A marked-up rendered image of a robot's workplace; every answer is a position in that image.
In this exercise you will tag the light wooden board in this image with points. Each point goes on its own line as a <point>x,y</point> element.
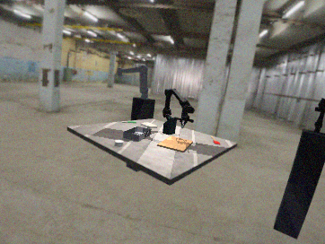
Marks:
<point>176,144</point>

